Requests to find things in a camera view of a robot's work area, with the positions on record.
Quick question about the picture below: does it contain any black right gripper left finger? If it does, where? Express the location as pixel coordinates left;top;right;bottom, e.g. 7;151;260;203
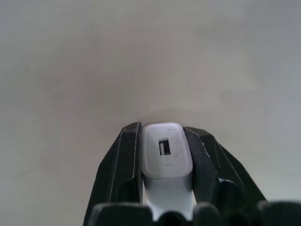
82;121;144;226

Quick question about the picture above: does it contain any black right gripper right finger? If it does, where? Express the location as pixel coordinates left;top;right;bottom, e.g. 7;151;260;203
182;126;268;209

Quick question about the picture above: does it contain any white USB charger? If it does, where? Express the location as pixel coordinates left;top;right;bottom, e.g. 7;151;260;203
141;121;194;222

